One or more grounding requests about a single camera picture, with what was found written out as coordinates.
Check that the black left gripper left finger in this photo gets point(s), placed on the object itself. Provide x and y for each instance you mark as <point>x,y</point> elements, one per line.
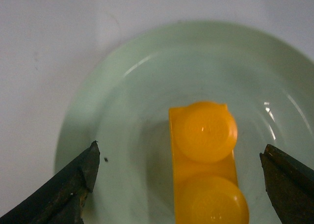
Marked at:
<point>60,200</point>

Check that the light green round plate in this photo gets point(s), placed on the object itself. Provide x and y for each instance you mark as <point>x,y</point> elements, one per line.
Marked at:
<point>267,85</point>

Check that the yellow two-stud toy block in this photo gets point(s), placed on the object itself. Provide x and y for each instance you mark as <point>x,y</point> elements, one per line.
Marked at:
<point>203,137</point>

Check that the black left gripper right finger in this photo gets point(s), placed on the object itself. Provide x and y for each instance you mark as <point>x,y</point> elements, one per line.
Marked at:
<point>289,185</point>

